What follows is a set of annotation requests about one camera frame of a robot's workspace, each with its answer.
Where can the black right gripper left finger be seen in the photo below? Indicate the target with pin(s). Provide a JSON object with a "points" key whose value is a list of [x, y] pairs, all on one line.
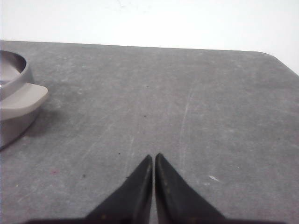
{"points": [[131, 202]]}

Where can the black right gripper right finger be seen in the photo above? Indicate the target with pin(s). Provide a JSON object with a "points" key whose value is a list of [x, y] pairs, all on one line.
{"points": [[177, 202]]}

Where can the stainless steel steamer pot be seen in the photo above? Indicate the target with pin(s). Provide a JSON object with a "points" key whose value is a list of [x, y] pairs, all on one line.
{"points": [[20, 98]]}

